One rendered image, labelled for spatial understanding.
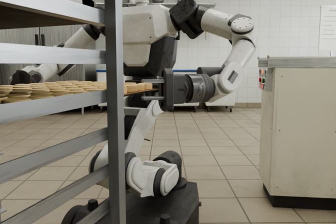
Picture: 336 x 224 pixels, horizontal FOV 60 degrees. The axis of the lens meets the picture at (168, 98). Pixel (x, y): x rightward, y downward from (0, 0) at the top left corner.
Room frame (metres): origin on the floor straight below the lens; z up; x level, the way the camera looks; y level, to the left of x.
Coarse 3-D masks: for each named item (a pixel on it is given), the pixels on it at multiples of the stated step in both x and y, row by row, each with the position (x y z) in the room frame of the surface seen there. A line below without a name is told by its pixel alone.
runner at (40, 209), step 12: (84, 180) 0.60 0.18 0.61; (96, 180) 0.64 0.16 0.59; (60, 192) 0.53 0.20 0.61; (72, 192) 0.56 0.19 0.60; (36, 204) 0.48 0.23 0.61; (48, 204) 0.50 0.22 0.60; (60, 204) 0.53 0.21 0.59; (12, 216) 0.43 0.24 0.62; (24, 216) 0.45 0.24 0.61; (36, 216) 0.48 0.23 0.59
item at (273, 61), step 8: (272, 56) 1.66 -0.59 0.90; (280, 56) 1.65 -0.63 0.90; (288, 56) 1.65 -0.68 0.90; (296, 56) 1.64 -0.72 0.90; (304, 56) 1.64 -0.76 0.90; (312, 56) 1.63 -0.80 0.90; (320, 56) 1.63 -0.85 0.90; (328, 56) 1.62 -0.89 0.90; (272, 64) 1.66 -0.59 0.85; (280, 64) 1.65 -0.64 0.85; (288, 64) 1.65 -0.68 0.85; (296, 64) 1.64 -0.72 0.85; (304, 64) 1.64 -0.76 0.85; (312, 64) 1.63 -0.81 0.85; (320, 64) 1.63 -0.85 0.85; (328, 64) 1.62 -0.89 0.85
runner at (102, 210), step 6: (102, 204) 0.66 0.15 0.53; (108, 204) 0.68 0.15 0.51; (96, 210) 0.63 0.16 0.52; (102, 210) 0.65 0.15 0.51; (108, 210) 0.68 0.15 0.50; (90, 216) 0.61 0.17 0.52; (96, 216) 0.63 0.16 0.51; (78, 222) 0.58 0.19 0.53; (84, 222) 0.59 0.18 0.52; (90, 222) 0.61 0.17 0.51
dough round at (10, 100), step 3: (3, 99) 0.51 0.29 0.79; (6, 99) 0.51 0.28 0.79; (9, 99) 0.51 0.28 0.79; (12, 99) 0.51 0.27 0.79; (15, 99) 0.51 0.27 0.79; (18, 99) 0.51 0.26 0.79; (21, 99) 0.51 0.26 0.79; (24, 99) 0.51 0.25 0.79; (27, 99) 0.51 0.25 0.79; (30, 99) 0.52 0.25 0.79; (3, 102) 0.50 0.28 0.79; (6, 102) 0.49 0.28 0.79; (9, 102) 0.49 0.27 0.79
